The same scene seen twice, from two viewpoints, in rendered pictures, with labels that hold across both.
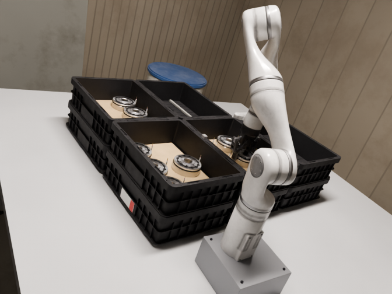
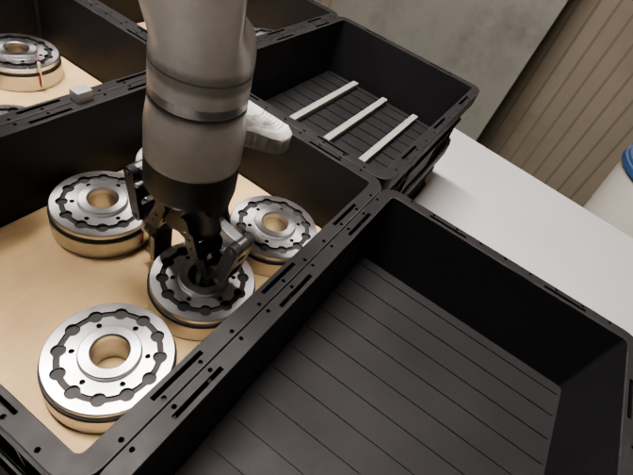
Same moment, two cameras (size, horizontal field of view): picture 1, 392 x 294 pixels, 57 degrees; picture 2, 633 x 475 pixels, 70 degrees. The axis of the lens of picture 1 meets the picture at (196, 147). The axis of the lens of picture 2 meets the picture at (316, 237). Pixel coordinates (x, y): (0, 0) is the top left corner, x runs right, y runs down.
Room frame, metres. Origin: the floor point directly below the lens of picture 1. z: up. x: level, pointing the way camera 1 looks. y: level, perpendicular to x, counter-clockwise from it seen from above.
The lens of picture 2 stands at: (1.29, -0.48, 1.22)
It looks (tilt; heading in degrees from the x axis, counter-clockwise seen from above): 43 degrees down; 62
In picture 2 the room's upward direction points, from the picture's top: 21 degrees clockwise
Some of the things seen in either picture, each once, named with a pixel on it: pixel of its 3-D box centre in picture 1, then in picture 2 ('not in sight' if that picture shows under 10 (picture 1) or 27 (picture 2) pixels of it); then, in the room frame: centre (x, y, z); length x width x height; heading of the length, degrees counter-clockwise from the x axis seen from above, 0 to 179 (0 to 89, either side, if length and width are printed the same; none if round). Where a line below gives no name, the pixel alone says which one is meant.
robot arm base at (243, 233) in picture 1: (245, 225); not in sight; (0.84, -0.20, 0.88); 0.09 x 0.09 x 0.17; 42
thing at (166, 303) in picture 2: (245, 155); (202, 279); (1.33, -0.20, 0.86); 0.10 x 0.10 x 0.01
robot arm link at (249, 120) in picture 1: (251, 116); (214, 111); (1.33, -0.17, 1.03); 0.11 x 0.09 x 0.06; 43
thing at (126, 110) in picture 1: (135, 112); not in sight; (1.41, 0.29, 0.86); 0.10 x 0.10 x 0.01
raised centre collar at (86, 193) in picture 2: not in sight; (103, 200); (1.24, -0.10, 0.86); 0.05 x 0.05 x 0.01
